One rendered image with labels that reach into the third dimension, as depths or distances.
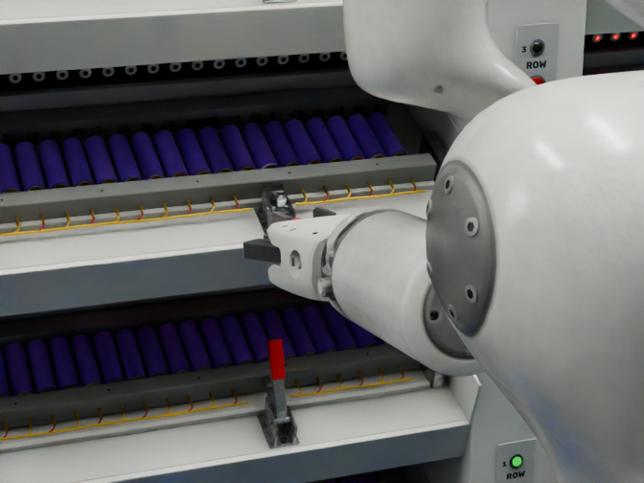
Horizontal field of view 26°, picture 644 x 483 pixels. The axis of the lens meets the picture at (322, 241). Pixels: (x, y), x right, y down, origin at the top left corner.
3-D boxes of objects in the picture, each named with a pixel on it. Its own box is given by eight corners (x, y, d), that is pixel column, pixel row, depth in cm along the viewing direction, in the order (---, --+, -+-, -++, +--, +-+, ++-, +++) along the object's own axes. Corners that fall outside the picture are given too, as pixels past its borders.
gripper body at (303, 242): (310, 328, 96) (264, 296, 106) (447, 310, 99) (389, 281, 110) (305, 220, 95) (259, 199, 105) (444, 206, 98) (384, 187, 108)
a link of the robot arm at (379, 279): (455, 204, 96) (328, 217, 93) (547, 233, 83) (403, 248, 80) (459, 323, 97) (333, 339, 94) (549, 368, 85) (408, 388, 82)
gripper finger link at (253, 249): (230, 265, 103) (254, 250, 108) (331, 265, 101) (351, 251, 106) (229, 249, 103) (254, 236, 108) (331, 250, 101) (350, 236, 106)
